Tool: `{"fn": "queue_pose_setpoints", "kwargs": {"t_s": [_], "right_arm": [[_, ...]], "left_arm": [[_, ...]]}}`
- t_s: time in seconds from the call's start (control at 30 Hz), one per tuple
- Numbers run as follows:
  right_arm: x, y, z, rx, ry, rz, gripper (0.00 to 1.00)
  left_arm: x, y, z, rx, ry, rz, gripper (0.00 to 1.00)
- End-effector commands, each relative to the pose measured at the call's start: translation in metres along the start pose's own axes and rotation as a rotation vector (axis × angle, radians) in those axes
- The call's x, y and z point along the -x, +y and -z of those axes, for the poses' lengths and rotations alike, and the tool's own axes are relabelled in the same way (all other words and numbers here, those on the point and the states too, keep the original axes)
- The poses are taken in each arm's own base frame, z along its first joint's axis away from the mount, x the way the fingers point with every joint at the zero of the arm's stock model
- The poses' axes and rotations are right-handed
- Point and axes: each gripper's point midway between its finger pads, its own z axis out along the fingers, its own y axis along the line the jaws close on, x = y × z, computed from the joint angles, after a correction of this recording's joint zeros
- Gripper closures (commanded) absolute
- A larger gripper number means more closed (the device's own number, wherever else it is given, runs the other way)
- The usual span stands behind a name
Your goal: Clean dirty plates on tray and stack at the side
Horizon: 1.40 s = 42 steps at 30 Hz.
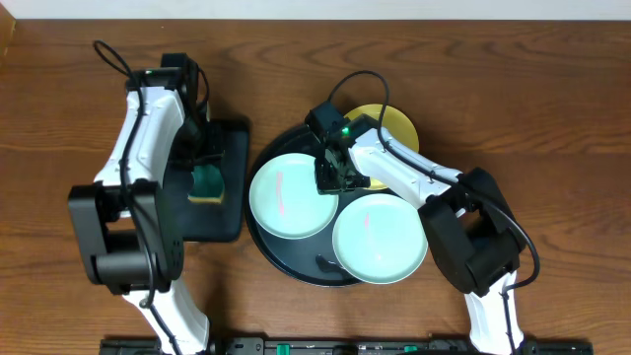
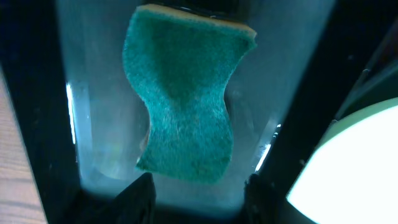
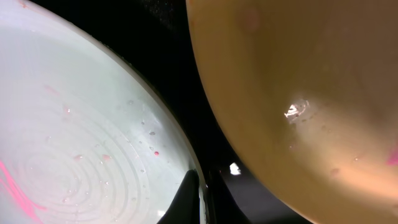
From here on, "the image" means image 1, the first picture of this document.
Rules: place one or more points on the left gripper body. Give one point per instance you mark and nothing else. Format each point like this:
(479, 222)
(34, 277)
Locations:
(205, 161)

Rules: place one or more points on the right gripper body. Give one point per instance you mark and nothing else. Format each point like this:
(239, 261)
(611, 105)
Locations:
(340, 176)

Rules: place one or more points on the green yellow sponge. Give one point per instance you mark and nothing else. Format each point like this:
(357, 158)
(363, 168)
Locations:
(208, 185)

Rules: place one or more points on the light green plate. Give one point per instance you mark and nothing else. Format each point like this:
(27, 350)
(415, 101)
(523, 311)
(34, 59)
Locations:
(284, 200)
(379, 239)

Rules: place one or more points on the yellow plate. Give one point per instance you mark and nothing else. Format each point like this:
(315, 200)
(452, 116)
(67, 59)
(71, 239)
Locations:
(395, 121)

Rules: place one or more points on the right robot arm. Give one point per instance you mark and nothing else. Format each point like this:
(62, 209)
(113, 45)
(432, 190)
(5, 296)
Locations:
(471, 232)

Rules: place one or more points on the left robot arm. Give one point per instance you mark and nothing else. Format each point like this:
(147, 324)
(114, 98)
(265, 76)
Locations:
(126, 233)

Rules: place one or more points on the black rectangular tray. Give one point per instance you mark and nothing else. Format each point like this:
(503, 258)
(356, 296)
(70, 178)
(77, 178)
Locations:
(206, 222)

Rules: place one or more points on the black round tray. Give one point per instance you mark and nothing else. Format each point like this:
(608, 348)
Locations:
(311, 260)

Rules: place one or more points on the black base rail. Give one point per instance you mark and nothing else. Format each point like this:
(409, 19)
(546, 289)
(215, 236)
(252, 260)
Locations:
(259, 346)

